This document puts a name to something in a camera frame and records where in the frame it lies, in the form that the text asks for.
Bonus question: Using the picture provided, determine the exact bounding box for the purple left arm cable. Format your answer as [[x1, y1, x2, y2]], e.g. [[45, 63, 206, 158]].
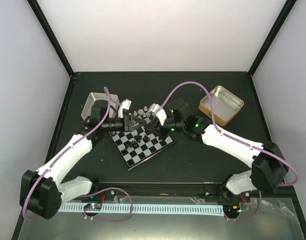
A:
[[22, 86, 133, 223]]

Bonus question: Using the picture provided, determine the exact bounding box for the black and white chessboard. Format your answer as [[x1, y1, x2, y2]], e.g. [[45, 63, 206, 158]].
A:
[[109, 106, 176, 172]]

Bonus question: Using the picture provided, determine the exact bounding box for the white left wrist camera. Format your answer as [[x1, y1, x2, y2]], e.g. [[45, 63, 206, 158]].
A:
[[118, 99, 132, 118]]

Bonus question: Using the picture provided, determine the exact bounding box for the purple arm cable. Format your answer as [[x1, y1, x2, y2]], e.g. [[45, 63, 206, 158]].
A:
[[22, 86, 133, 223], [159, 81, 300, 223]]

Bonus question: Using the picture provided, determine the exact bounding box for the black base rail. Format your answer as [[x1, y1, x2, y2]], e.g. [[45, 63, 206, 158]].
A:
[[30, 181, 296, 203]]

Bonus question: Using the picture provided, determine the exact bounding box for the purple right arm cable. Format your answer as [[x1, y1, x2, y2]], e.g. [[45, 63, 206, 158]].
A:
[[159, 81, 300, 223]]

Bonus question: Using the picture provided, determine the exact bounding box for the black frame post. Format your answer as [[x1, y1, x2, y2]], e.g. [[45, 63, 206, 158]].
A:
[[247, 0, 297, 77], [27, 0, 75, 77]]

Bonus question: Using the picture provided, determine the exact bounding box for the black frame post right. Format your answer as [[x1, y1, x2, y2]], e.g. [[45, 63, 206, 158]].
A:
[[247, 0, 297, 77]]

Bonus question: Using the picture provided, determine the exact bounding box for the black frame post left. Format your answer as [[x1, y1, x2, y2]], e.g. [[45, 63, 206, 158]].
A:
[[27, 0, 75, 77]]

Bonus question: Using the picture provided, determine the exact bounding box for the gold metal tin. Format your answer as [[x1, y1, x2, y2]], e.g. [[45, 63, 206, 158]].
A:
[[198, 85, 244, 127]]

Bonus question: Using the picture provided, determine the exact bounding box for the white slotted cable duct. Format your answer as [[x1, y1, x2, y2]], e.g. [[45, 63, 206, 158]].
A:
[[59, 202, 224, 217]]

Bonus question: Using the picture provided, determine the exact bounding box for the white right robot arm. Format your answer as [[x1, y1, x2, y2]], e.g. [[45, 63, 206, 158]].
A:
[[152, 99, 289, 202]]

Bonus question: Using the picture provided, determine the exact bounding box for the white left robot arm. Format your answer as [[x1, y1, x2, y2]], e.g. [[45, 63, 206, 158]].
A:
[[20, 100, 147, 220]]

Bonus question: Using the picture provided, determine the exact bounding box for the pink metal tin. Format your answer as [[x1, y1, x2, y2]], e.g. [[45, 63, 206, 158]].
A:
[[81, 92, 120, 120]]

